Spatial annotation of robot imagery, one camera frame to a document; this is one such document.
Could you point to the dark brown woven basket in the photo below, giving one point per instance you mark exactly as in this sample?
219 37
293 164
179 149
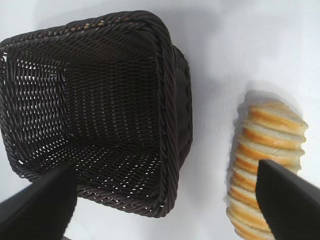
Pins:
105 112

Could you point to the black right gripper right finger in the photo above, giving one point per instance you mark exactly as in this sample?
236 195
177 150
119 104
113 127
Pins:
290 200

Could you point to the long striped bread loaf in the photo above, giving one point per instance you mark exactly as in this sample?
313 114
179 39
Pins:
270 135

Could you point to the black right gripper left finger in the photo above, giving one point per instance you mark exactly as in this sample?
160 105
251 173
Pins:
37 207

